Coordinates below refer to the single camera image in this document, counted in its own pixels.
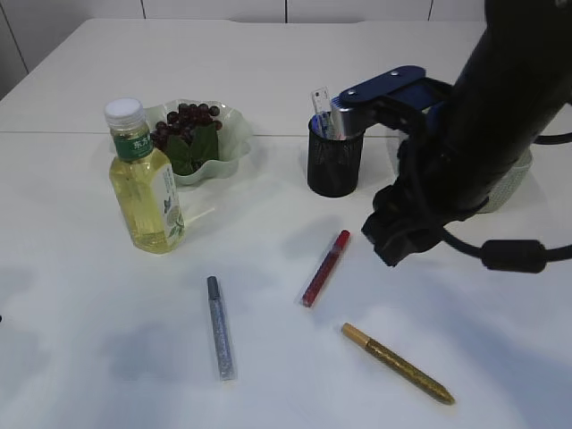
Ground gold glitter pen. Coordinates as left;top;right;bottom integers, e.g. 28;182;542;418
341;323;456;405

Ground clear plastic ruler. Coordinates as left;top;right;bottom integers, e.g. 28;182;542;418
310;87;332;115

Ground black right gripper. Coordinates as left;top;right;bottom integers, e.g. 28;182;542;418
362;102;481;267

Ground silver glitter pen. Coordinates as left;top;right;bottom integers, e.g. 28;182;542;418
206;276;236;382

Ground blue handled scissors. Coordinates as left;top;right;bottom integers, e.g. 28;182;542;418
311;112;341;140

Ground black mesh pen holder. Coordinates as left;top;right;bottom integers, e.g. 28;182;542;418
307;114;365;198

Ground purple grape bunch with leaf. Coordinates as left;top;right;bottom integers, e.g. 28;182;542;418
150;102;223;176

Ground red glitter pen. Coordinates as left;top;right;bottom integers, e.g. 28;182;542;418
298;230;351;308

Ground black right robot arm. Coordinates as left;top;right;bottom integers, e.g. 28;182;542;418
362;1;571;273

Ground pale green wavy glass plate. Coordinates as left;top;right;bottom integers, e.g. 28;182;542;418
145;99;252;186

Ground yellow tea plastic bottle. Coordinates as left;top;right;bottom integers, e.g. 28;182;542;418
104;97;185;254

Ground pale green plastic basket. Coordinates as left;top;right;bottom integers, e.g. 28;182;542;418
479;149;533;214

